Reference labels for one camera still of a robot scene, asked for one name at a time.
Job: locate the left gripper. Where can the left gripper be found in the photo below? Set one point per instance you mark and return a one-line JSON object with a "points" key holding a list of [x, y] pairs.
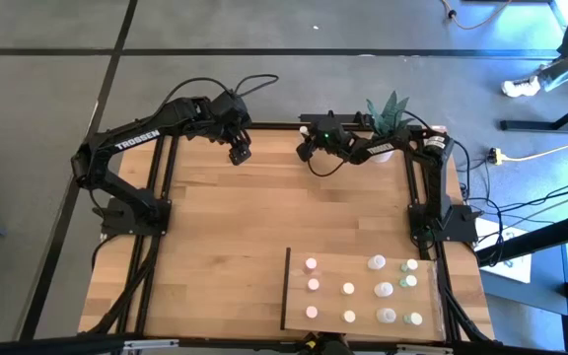
{"points": [[232, 118]]}

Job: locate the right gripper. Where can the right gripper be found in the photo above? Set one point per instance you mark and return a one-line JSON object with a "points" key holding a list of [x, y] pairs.
{"points": [[333, 138]]}

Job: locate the pink medicine bottle white cap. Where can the pink medicine bottle white cap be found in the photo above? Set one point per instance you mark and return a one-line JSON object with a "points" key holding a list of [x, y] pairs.
{"points": [[310, 264], [311, 311], [313, 284]]}

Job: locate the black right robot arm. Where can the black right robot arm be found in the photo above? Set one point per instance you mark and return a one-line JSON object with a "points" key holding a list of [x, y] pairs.
{"points": [[437, 172]]}

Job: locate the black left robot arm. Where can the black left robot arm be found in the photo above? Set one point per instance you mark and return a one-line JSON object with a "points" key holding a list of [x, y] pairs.
{"points": [[131, 140]]}

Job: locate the green plant in white pot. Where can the green plant in white pot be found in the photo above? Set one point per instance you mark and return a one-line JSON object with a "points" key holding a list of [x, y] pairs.
{"points": [[387, 111]]}

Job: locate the yellow power strip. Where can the yellow power strip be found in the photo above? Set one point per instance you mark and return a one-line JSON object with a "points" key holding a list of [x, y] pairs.
{"points": [[496, 157]]}

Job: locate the black desk legs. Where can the black desk legs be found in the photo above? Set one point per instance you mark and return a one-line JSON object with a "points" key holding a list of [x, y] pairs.
{"points": [[525, 125]]}

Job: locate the silver aluminium bar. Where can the silver aluminium bar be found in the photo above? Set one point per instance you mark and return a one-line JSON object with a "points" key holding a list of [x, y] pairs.
{"points": [[424, 349], [151, 344]]}

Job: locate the person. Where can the person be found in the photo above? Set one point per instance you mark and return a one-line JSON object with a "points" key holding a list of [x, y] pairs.
{"points": [[560, 69]]}

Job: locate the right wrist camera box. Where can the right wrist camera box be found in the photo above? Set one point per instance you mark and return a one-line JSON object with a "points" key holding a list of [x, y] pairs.
{"points": [[305, 150]]}

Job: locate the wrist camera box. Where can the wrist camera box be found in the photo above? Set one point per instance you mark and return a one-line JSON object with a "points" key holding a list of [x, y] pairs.
{"points": [[240, 154], [305, 150]]}

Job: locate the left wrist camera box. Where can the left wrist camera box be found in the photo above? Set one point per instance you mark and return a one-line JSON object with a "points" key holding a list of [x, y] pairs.
{"points": [[240, 154]]}

